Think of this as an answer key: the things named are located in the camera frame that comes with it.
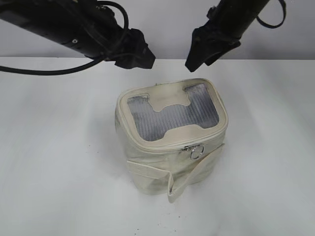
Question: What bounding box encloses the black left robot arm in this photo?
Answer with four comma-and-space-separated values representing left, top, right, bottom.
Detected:
0, 0, 156, 76

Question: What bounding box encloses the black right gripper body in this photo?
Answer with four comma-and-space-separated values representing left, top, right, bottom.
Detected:
185, 23, 241, 72

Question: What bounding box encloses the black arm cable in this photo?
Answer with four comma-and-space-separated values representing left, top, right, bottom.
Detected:
0, 0, 130, 75
255, 0, 288, 29

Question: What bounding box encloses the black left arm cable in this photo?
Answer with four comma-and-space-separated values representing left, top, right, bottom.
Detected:
0, 0, 130, 75

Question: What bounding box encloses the silver zipper pull with ring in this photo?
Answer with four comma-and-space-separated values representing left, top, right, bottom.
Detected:
183, 144, 205, 160

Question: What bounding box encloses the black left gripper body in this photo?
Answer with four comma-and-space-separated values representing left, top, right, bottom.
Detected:
108, 29, 156, 69

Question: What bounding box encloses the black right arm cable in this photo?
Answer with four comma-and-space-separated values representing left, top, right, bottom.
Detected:
255, 0, 288, 29

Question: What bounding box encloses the cream bag with silver top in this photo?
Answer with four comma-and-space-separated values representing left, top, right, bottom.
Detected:
115, 78, 228, 203

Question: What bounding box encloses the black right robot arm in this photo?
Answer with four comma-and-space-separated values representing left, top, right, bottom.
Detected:
185, 0, 268, 72

